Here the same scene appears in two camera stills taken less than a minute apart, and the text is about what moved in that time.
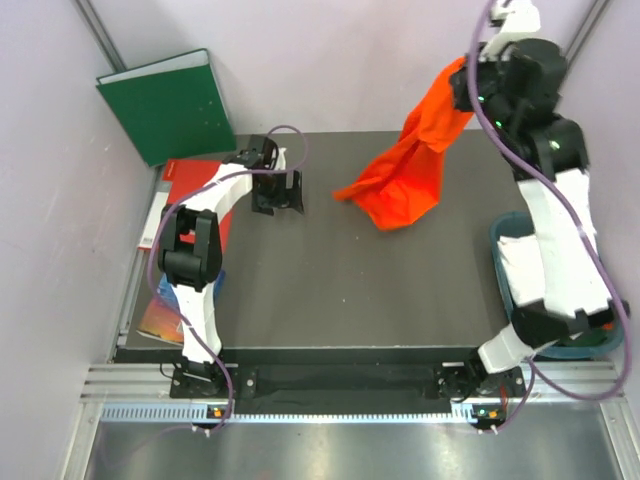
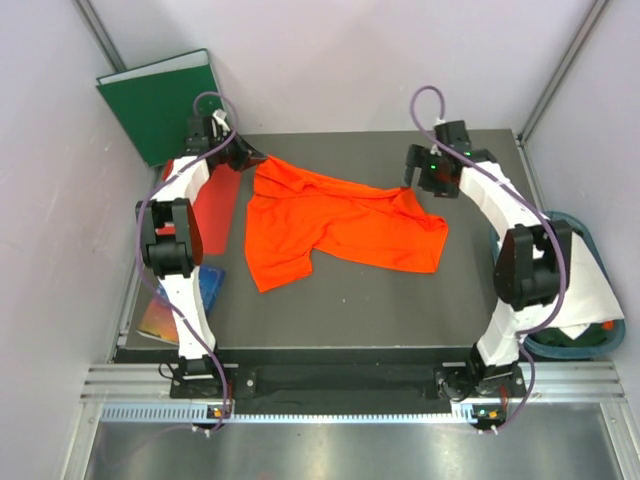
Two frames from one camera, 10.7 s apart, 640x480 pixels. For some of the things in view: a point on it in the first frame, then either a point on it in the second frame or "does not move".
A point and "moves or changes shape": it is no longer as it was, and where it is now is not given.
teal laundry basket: [513, 222] does not move
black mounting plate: [347, 381] does not move
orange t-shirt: [408, 185] moves or changes shape
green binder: [170, 109] does not move
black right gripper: [460, 81] to [419, 158]
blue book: [162, 317] does not move
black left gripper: [290, 197] to [246, 155]
